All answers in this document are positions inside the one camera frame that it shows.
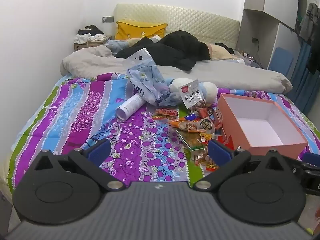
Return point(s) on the pale blue plastic bag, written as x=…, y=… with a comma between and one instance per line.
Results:
x=145, y=75

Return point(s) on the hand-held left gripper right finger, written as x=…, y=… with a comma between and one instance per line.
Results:
x=220, y=153

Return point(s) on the pile of small snack packets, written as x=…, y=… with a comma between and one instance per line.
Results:
x=192, y=127

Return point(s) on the cream quilted headboard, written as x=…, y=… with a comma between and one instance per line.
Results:
x=200, y=22

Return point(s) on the grey wall socket panel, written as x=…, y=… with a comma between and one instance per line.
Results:
x=108, y=19

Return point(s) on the blue jeans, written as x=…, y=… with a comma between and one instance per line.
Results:
x=117, y=45

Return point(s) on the beige pillow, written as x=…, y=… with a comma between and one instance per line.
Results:
x=220, y=48

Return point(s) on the white and blue plush toy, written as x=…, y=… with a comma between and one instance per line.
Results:
x=210, y=90

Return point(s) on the grey hanging jacket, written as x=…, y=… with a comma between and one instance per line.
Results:
x=308, y=17

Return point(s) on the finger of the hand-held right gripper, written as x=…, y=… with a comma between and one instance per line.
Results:
x=311, y=158

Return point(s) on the black jacket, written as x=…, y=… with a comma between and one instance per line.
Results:
x=180, y=47

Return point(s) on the blue board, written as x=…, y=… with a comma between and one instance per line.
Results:
x=281, y=60

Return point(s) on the blue snack packet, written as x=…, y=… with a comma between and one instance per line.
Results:
x=192, y=117

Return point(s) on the red and orange snack packet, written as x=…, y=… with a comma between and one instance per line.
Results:
x=165, y=112

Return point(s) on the black wall charger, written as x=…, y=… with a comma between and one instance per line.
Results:
x=254, y=40

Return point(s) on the yellow pillow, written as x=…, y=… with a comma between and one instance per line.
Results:
x=135, y=31

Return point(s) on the black hanging coat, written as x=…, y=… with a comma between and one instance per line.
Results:
x=314, y=57

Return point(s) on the white cylindrical tube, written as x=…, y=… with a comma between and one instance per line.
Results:
x=130, y=106

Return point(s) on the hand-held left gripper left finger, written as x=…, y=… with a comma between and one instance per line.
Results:
x=100, y=152

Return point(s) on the heap of folded clothes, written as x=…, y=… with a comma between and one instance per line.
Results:
x=87, y=36

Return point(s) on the white shrimp snack packet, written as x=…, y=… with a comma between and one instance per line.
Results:
x=191, y=93

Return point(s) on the brown cardboard box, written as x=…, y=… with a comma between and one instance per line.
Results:
x=85, y=45

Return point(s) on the pink cardboard box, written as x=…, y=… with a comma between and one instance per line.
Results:
x=260, y=130

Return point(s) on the grey duvet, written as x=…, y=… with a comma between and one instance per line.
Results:
x=225, y=75

